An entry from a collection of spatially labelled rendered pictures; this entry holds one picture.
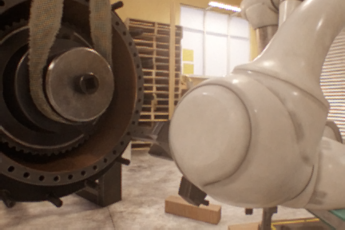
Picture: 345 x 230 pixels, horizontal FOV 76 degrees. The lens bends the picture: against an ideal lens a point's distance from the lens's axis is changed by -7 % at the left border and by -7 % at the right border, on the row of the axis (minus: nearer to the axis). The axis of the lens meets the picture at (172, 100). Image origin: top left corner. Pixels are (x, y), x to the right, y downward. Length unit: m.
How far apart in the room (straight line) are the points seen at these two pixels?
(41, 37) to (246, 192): 0.42
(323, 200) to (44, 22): 0.51
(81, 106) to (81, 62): 0.08
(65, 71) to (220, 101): 0.34
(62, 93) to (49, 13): 0.15
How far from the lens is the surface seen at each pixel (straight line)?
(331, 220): 0.92
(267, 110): 0.17
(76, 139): 0.63
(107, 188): 1.96
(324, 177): 0.33
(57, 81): 0.45
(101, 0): 0.55
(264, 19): 1.06
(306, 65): 0.24
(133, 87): 0.62
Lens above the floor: 0.82
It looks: level
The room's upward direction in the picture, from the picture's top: 1 degrees clockwise
